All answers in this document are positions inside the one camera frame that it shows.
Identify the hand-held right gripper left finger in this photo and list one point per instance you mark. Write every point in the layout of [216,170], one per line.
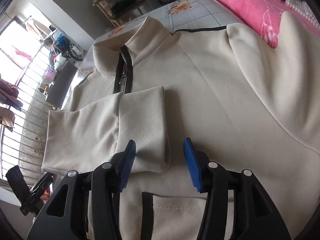
[128,163]

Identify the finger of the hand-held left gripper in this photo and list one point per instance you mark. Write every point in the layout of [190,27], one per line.
[15,180]
[41,186]

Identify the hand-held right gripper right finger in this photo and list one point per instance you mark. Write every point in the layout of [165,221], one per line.
[192,165]

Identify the wheelchair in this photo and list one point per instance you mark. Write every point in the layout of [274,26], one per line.
[75,52]

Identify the floral checked bed sheet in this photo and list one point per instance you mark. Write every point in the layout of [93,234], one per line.
[200,12]

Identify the beige zip jacket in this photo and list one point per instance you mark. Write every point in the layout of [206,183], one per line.
[212,105]

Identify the dark cabinet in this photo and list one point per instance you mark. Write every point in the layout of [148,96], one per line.
[61,85]

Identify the black bag on chair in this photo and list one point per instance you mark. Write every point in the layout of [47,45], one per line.
[123,3]

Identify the wooden chair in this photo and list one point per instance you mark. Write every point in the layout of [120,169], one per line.
[141,4]

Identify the hanging pink garment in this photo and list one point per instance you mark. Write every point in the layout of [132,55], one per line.
[22,53]

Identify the hanging maroon garment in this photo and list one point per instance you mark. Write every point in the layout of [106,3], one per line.
[10,93]

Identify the metal window railing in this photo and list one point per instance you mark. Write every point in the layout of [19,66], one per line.
[27,67]

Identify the pink floral blanket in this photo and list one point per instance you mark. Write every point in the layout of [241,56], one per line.
[250,5]

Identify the blue bag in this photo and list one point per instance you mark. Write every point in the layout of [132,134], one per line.
[62,43]

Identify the hanging beige coat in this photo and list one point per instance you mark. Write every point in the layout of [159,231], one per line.
[37,27]

